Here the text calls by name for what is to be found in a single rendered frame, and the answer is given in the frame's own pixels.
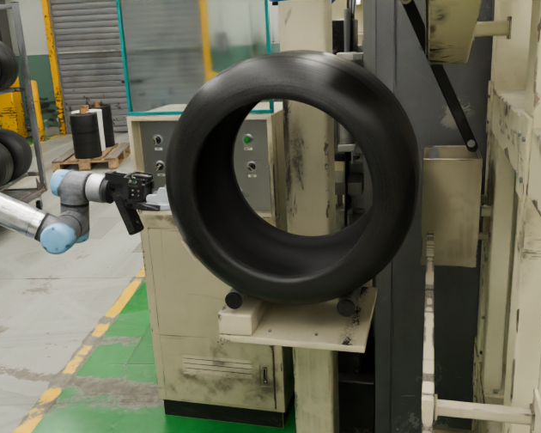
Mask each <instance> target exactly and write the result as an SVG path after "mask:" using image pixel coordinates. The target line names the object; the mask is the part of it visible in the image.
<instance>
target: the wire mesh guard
mask: <svg viewBox="0 0 541 433"><path fill-rule="evenodd" d="M434 406H435V344H434V232H427V252H426V279H425V307H424V334H423V362H422V432H421V433H433V421H434Z"/></svg>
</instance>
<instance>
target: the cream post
mask: <svg viewBox="0 0 541 433"><path fill-rule="evenodd" d="M278 15H279V36H280V52H285V51H292V50H312V51H319V52H328V53H331V54H332V15H331V0H288V1H280V2H278ZM283 139H284V160H285V180H286V201H287V222H288V232H289V233H291V234H295V235H305V236H318V235H328V234H331V233H335V232H336V208H335V160H334V118H333V117H331V116H330V115H328V114H327V113H324V112H323V111H321V110H319V109H318V108H316V107H312V106H309V105H308V104H305V103H301V102H299V101H290V100H283ZM337 357H338V352H337V351H329V350H319V349H308V348H298V347H293V366H294V378H295V424H296V433H339V399H338V366H337Z"/></svg>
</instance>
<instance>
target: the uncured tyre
mask: <svg viewBox="0 0 541 433"><path fill-rule="evenodd" d="M272 99H281V100H290V101H299V102H301V103H305V104H308V105H309V106H312V107H316V108H318V109H319V110H321V111H323V112H324V113H327V114H328V115H330V116H331V117H333V118H334V119H335V120H336V121H337V122H338V123H339V124H341V125H342V126H343V127H344V128H345V129H346V130H347V131H348V133H349V134H350V135H351V136H352V137H353V138H354V139H355V141H356V142H357V144H358V146H359V147H360V149H361V151H362V153H363V155H364V157H365V159H366V162H367V164H368V168H369V172H370V175H371V180H372V187H373V203H372V204H371V206H370V207H369V209H368V210H367V211H366V212H365V213H364V214H363V215H362V216H361V217H360V218H359V219H358V220H357V221H355V222H354V223H352V224H351V225H350V226H348V227H347V228H345V229H341V230H339V231H337V232H335V233H331V234H328V235H318V236H305V235H295V234H291V233H289V232H286V231H283V230H281V229H278V228H276V227H274V226H273V225H271V224H269V223H268V222H266V221H265V220H264V219H263V218H262V217H261V216H259V215H258V214H257V213H256V212H255V211H254V209H253V208H252V207H251V206H250V205H249V204H248V203H247V201H246V199H245V197H244V196H243V194H242V192H241V190H240V187H239V184H238V181H237V179H236V175H235V171H234V146H235V142H236V138H237V135H238V133H239V130H240V127H241V125H242V124H243V122H244V120H245V118H246V116H247V115H248V114H249V113H250V112H251V111H252V110H253V108H255V106H257V105H258V104H259V102H260V101H263V100H272ZM419 178H420V158H419V151H418V146H417V141H416V136H415V132H414V130H413V128H412V125H411V123H410V120H409V118H408V116H407V114H406V112H405V110H404V109H403V107H402V105H401V104H400V102H399V101H398V99H397V98H396V97H395V95H394V94H393V93H392V91H391V90H390V89H389V88H388V87H387V86H386V85H385V84H384V83H383V82H382V81H381V80H380V79H379V78H377V77H376V76H375V75H373V74H372V73H371V72H369V71H368V70H366V69H364V68H363V67H361V66H360V65H359V64H356V63H354V62H352V61H350V60H348V59H346V58H342V57H339V56H337V55H334V54H331V53H328V52H319V51H312V50H292V51H285V52H274V53H269V54H264V55H259V56H256V57H252V58H248V59H245V60H242V61H240V62H238V63H236V64H233V65H231V66H229V67H227V68H226V69H225V70H222V71H221V72H219V73H218V74H216V75H215V76H213V77H212V78H211V79H209V81H208V82H207V83H205V84H204V85H203V87H202V88H201V89H199V90H198V92H197V93H196V94H195V95H194V96H193V97H192V98H191V100H190V101H189V103H188V104H187V106H186V107H185V109H184V111H183V113H182V114H181V115H180V117H179V120H178V122H177V124H176V126H175V128H174V130H173V134H172V136H171V140H170V143H169V146H168V151H167V160H166V188H167V198H168V203H169V206H170V210H171V212H172V215H173V220H174V221H175V223H176V226H177V228H178V230H179V232H180V234H181V236H182V238H183V239H184V241H185V243H186V244H187V246H188V247H189V248H190V249H191V251H192V252H193V254H194V255H195V256H196V258H197V259H198V260H199V261H200V262H201V263H202V264H203V266H204V267H206V268H207V269H208V270H209V271H210V272H211V273H212V274H213V275H215V276H216V277H217V278H219V279H220V280H221V281H223V282H224V283H225V284H227V285H229V286H230V287H232V288H234V289H235V290H238V291H239V292H241V293H243V294H246V295H248V296H251V297H254V298H257V299H259V300H262V301H266V302H273V303H278V304H285V305H307V304H315V303H320V302H327V301H330V300H333V299H336V298H339V297H341V296H344V295H347V294H349V293H350V292H352V291H354V290H356V289H358V288H360V287H361V286H363V285H364V284H365V283H367V282H368V281H370V280H371V279H372V278H374V277H375V276H376V275H378V274H379V273H380V272H381V271H382V270H383V269H384V268H385V267H386V266H387V265H388V264H389V263H390V262H391V260H392V259H393V258H394V256H395V255H396V254H397V252H398V250H399V249H400V248H401V246H402V245H403V243H404V240H405V238H406V236H407V235H408V233H409V231H410V226H411V224H412V222H413V218H414V215H415V212H416V203H417V196H418V187H419Z"/></svg>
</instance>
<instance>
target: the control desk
mask: <svg viewBox="0 0 541 433"><path fill-rule="evenodd" d="M180 115H181V114H170V115H131V116H129V117H127V125H128V133H129V141H130V148H131V163H132V170H133V172H135V171H136V172H142V173H148V174H153V181H154V189H152V194H153V192H154V191H158V190H159V188H161V187H164V186H165V185H166V160H167V151H168V146H169V143H170V140H171V136H172V134H173V130H174V128H175V126H176V124H177V122H178V120H179V117H180ZM234 171H235V175H236V179H237V181H238V184H239V187H240V190H241V192H242V194H243V196H244V197H245V199H246V201H247V203H248V204H249V205H250V206H251V207H252V208H253V209H254V211H255V212H256V213H257V214H258V215H259V216H261V217H262V218H263V219H264V220H265V221H266V222H268V223H269V224H271V225H273V226H274V227H276V228H278V229H281V230H283V231H286V232H288V222H287V201H286V180H285V160H284V139H283V103H282V102H274V113H249V114H248V115H247V116H246V118H245V120H244V122H243V124H242V125H241V127H240V130H239V133H238V135H237V138H236V142H235V146H234ZM137 212H139V214H138V215H139V217H140V219H141V221H142V223H143V226H144V229H143V230H142V231H141V232H140V236H141V243H142V251H143V265H144V273H145V280H146V288H147V296H148V304H149V318H150V325H151V332H152V340H153V348H154V356H155V370H156V378H157V386H158V393H159V399H163V403H164V410H165V415H172V416H180V417H187V418H201V419H209V420H215V421H223V422H230V423H238V424H252V425H259V426H267V427H274V428H282V429H283V428H284V426H285V423H286V421H287V419H288V416H289V413H290V410H291V407H292V405H293V403H294V400H295V378H294V366H293V347H288V346H277V345H257V344H247V343H235V342H225V341H220V336H219V335H220V333H219V322H218V313H219V312H220V311H221V309H222V308H223V306H224V305H225V304H226V303H225V297H226V295H227V294H228V292H229V291H230V290H231V289H232V287H230V286H229V285H227V284H225V283H224V282H223V281H221V280H220V279H219V278H217V277H216V276H215V275H213V274H212V273H211V272H210V271H209V270H208V269H207V268H206V267H204V266H203V264H202V263H201V262H200V261H199V260H198V259H196V261H195V260H194V259H193V257H192V256H191V255H190V254H189V252H188V251H187V250H186V248H185V246H184V245H183V243H182V242H181V240H182V239H183V238H182V236H181V234H180V232H179V230H178V228H177V226H176V223H175V221H174V220H173V215H172V212H171V211H170V210H166V211H161V210H160V211H148V210H137ZM183 240H184V239H183Z"/></svg>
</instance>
